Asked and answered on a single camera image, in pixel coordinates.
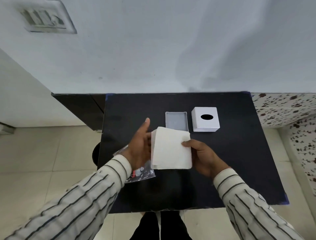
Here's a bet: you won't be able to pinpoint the white tissue box tray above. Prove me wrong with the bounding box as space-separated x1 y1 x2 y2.
165 111 189 131

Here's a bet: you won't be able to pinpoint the black round stool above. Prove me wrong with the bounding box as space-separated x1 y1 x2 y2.
92 143 100 165

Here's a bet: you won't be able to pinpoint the white tissue paper stack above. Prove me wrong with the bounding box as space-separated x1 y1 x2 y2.
151 127 193 170

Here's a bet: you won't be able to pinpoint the person's right forearm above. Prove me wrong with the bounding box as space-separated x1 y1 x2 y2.
213 167 305 240

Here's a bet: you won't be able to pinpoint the person's black trousers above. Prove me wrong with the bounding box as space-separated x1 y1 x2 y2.
130 211 193 240

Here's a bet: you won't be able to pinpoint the person's left forearm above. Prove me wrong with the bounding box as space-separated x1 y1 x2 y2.
5 154 132 240

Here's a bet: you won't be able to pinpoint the black cabinet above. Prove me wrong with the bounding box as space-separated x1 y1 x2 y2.
51 93 107 134

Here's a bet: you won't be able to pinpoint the person's right hand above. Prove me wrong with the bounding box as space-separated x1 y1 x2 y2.
181 139 231 180

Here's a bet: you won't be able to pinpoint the person's left hand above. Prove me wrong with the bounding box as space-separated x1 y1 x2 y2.
122 118 152 170

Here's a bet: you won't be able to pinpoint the black table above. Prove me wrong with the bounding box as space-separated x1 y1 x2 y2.
97 92 290 214

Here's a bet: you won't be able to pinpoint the clear plastic wrapper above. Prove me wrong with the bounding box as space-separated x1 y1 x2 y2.
113 145 156 184

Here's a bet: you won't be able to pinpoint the white wall switch plate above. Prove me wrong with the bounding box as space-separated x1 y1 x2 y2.
15 0 77 34

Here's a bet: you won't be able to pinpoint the white tissue box lid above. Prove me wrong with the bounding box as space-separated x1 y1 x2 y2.
191 107 220 132

